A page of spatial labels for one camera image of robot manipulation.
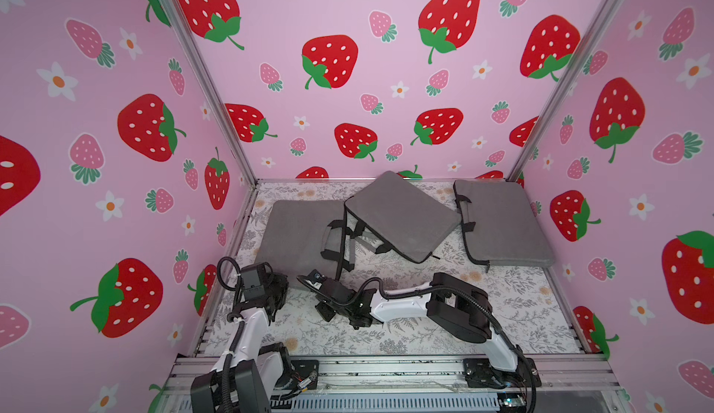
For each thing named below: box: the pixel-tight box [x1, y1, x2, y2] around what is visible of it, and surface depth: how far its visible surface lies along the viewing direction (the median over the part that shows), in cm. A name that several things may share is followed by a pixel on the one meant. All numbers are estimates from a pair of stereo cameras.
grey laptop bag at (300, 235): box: [254, 199, 345, 289], surface depth 100 cm
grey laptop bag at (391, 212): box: [343, 170, 462, 264], surface depth 107 cm
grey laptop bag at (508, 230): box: [453, 179, 556, 273], surface depth 103 cm
